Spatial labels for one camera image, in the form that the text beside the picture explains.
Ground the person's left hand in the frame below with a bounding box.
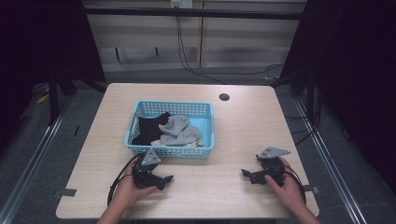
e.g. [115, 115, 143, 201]
[111, 158, 159, 210]

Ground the hand-held gripper cable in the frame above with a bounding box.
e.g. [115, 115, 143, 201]
[106, 154, 140, 207]
[283, 165, 308, 203]

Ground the white wall socket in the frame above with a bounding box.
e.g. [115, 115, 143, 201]
[170, 0, 194, 9]

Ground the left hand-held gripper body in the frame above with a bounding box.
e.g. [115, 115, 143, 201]
[132, 148, 165, 190]

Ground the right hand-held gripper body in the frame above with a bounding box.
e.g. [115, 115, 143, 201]
[255, 147, 292, 188]

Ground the pale yellow sock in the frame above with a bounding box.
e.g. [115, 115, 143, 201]
[150, 138, 204, 148]

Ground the black floor cable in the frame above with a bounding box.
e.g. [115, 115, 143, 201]
[176, 15, 285, 86]

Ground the right hand-held gripper cable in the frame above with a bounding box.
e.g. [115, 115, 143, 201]
[283, 165, 308, 203]

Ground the large grey sock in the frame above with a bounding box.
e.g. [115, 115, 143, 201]
[160, 124, 203, 147]

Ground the black horizontal bar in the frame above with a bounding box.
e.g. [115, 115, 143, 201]
[83, 7, 306, 21]

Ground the small grey sock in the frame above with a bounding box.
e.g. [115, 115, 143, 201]
[158, 114, 191, 137]

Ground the yellow object on floor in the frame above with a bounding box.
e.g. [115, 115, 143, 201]
[35, 93, 50, 105]

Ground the person's right hand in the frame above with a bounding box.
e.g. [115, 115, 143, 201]
[264, 156, 306, 213]

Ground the metal floor rail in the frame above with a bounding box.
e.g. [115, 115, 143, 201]
[293, 97, 372, 224]
[0, 92, 76, 224]

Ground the light blue plastic basket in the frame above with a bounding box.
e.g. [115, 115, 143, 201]
[123, 99, 217, 160]

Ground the grey tape strip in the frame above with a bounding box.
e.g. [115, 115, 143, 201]
[303, 184, 321, 194]
[52, 188, 78, 198]

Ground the black curtain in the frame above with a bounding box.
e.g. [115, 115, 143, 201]
[0, 0, 106, 157]
[270, 0, 396, 194]

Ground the left hand-held gripper cable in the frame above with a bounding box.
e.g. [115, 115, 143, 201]
[106, 154, 140, 207]

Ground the black sock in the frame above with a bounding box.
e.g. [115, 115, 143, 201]
[131, 111, 173, 147]

